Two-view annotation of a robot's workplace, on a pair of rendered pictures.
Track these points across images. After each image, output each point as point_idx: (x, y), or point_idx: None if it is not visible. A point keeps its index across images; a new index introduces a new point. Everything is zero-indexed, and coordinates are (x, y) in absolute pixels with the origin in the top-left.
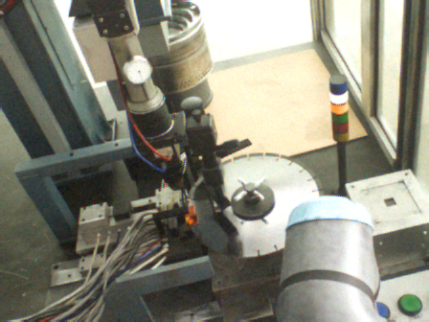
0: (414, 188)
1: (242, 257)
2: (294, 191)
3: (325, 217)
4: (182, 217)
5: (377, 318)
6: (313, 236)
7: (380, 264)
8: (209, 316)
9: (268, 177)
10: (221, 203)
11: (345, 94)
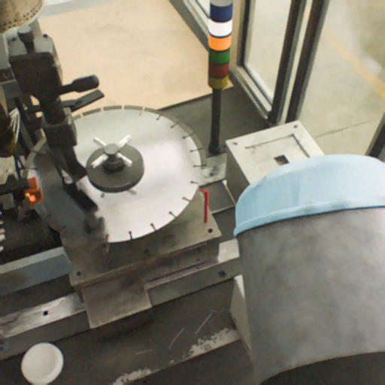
0: (307, 142)
1: (110, 242)
2: (168, 152)
3: (357, 203)
4: (20, 192)
5: None
6: (344, 253)
7: None
8: (68, 313)
9: (131, 136)
10: (74, 173)
11: (229, 22)
